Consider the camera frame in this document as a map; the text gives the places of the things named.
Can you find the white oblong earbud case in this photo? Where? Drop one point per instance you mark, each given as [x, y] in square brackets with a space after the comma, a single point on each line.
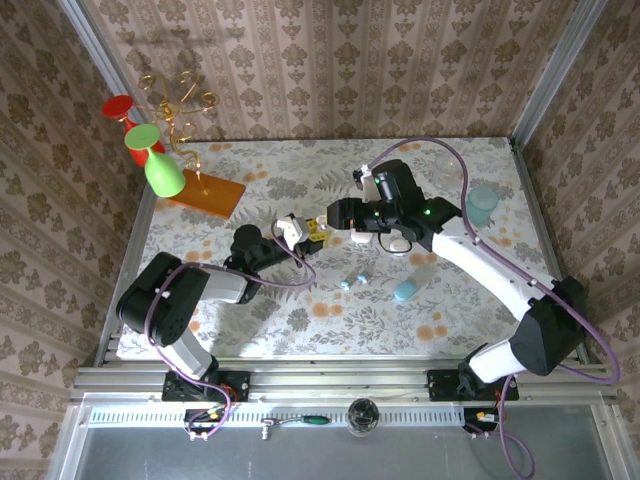
[361, 238]

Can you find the white round earbud case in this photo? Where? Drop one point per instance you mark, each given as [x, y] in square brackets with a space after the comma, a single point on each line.
[398, 247]

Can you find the blue earbud case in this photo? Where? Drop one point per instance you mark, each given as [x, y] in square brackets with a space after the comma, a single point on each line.
[406, 291]

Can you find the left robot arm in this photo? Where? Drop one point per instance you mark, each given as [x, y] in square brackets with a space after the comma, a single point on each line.
[150, 300]

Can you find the teal textured plastic cup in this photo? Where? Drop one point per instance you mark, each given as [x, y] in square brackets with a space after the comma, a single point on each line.
[482, 205]

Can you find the floral table cover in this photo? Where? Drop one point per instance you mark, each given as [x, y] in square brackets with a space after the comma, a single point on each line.
[350, 325]

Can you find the green plastic goblet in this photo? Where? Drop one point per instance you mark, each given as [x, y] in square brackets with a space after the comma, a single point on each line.
[165, 175]

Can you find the round black lens dome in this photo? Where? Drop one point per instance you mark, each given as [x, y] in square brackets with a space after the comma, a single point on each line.
[363, 417]

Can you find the red plastic goblet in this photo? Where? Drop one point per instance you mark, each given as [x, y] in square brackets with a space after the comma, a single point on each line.
[117, 107]

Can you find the grey metal panel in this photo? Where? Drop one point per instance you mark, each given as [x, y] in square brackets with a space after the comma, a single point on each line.
[325, 457]

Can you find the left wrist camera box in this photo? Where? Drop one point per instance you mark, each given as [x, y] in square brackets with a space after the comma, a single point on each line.
[292, 227]

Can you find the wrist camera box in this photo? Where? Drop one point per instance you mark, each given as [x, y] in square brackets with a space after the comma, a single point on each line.
[292, 227]
[367, 187]

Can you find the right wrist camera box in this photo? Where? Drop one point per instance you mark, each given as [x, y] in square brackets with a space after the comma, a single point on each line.
[367, 187]

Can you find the aluminium side rail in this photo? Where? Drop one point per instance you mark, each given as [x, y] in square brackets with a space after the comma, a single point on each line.
[141, 220]
[541, 220]

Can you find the aluminium front rail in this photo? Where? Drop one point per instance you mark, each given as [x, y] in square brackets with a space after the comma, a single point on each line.
[340, 380]

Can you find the aluminium frame post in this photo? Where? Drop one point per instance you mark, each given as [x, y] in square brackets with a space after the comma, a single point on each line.
[97, 50]
[556, 70]

